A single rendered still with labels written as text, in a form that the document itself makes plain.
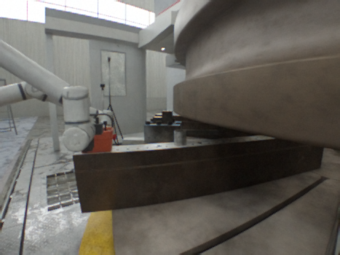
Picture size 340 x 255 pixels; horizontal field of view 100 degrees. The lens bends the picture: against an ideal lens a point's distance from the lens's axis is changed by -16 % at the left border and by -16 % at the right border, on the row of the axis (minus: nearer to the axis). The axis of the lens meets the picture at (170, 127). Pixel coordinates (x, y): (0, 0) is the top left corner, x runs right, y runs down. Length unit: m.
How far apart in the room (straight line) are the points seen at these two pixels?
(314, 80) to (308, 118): 0.12
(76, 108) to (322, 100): 0.76
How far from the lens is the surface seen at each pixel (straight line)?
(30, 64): 0.80
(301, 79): 0.65
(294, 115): 0.65
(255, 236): 1.03
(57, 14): 3.95
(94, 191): 1.10
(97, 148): 1.01
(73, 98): 0.60
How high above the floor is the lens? 0.98
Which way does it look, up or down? 9 degrees down
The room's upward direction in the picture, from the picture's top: straight up
